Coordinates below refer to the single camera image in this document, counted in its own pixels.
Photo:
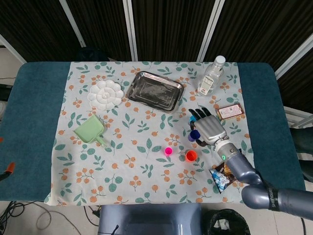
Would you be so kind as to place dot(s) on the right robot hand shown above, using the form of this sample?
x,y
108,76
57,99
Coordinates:
x,y
210,128

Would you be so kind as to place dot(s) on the dark blue plastic cup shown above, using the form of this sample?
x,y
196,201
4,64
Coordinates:
x,y
194,134

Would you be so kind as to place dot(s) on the pink plastic cup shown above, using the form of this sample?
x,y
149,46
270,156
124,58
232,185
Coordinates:
x,y
168,151

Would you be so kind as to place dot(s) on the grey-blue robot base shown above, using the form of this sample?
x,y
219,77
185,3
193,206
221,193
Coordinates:
x,y
149,220

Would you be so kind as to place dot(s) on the small red cardboard box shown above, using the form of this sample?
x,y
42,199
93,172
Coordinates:
x,y
230,111

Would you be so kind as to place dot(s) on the orange plastic cup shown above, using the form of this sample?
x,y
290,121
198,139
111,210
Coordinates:
x,y
191,156

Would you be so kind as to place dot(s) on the clear plastic bottle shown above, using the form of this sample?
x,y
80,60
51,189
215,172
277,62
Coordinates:
x,y
210,78

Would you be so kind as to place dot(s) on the brown chocolate snack bag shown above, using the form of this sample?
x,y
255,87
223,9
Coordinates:
x,y
220,178

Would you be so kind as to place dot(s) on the stainless steel tray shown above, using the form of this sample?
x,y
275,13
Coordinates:
x,y
154,91

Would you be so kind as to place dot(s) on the floral print tablecloth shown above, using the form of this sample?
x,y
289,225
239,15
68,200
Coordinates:
x,y
146,171

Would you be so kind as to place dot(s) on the black trash bag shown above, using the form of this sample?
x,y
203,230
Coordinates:
x,y
230,221

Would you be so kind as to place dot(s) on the dark chair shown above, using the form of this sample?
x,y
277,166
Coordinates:
x,y
304,147

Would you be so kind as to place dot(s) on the black partition screen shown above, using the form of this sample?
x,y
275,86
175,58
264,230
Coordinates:
x,y
171,27

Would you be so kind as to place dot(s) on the white flower paint palette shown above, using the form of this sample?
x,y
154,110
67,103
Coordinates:
x,y
105,95

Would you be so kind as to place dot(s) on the green plastic dustpan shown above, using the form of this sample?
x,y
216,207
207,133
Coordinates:
x,y
89,129

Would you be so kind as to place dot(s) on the dark bag behind table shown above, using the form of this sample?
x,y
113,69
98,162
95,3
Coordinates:
x,y
91,54

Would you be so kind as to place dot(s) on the teal table cover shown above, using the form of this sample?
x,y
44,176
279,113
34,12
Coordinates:
x,y
31,122

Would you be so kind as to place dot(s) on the metal rack frame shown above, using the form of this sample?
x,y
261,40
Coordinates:
x,y
299,118

